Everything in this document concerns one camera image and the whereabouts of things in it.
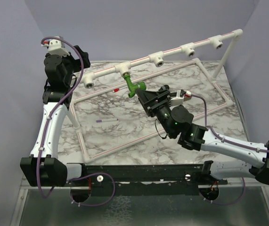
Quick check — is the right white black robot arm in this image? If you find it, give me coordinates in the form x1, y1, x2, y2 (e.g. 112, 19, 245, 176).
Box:
135, 85, 269, 185

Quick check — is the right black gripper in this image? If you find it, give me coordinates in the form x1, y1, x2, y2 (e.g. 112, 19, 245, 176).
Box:
135, 89, 174, 138

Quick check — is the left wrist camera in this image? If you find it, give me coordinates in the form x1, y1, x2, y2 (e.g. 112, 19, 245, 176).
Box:
41, 39, 70, 57

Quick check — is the purple cable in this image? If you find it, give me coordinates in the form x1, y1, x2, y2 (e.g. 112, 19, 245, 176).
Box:
189, 93, 269, 158
36, 36, 84, 199

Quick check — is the green plastic water faucet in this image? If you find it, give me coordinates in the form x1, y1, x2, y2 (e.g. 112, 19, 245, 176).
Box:
123, 73, 147, 98

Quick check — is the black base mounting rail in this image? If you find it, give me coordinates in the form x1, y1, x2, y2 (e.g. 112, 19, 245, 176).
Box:
68, 161, 217, 196

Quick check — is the white PVC pipe rack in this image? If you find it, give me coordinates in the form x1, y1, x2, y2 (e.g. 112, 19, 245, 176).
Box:
70, 29, 243, 163

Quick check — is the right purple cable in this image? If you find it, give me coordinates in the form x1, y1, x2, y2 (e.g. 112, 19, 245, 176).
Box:
189, 93, 269, 158

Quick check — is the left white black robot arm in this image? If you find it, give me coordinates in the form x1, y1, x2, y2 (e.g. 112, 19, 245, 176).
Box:
20, 46, 90, 187

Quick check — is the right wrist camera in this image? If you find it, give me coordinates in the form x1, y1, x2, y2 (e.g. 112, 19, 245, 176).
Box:
170, 89, 192, 106

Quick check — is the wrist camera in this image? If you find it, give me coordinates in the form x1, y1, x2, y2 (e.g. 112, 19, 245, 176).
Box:
41, 39, 70, 57
170, 89, 192, 106

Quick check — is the black grey faucet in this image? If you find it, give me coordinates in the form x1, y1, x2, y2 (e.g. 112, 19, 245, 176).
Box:
159, 85, 170, 91

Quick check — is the purple capped white pen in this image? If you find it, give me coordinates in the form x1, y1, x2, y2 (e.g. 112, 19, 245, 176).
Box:
96, 118, 118, 123

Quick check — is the red capped white pen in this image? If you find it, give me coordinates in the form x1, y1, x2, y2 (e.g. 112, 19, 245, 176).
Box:
113, 87, 128, 93

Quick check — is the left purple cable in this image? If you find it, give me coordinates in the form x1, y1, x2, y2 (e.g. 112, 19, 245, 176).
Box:
36, 36, 84, 199

